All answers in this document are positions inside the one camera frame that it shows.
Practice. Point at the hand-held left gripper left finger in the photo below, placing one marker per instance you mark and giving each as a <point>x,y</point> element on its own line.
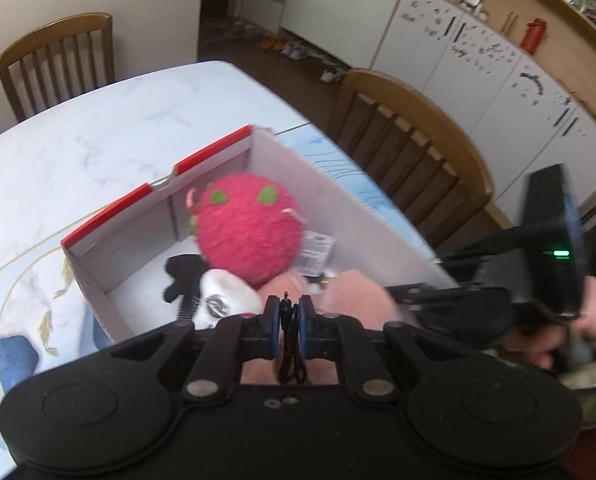
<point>273,321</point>

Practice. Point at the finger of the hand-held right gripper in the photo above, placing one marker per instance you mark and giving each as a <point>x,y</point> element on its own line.
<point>458,310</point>
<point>478,257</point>

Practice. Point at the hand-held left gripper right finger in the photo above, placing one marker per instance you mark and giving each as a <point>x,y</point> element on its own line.
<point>305,322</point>

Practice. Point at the white cloth with metal snap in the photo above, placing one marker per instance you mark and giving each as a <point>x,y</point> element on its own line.
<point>227,285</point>

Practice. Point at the pink cloth hat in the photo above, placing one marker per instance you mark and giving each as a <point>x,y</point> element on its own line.
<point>358,295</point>

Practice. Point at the pink plush ball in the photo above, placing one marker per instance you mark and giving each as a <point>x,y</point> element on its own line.
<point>248,240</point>

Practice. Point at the black dotted glove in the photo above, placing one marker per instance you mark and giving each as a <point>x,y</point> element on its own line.
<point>182,270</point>

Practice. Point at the red white cardboard box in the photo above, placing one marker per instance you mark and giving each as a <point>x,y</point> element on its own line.
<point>127,250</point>

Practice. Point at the brown wooden chair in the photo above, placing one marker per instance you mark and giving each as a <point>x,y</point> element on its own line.
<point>403,125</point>
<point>57,60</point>

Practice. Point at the red water bottle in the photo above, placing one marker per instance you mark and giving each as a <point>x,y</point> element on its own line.
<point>533,35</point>

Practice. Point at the printed blue table mat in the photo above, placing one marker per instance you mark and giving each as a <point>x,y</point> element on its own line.
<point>27,310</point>

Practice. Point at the white shoes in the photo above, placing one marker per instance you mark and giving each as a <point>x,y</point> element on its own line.
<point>295,50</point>

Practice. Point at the yellow slippers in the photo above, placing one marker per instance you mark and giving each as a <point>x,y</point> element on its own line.
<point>273,43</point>

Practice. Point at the white wooden wall cabinet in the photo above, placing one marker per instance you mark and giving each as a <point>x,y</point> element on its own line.
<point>478,100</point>

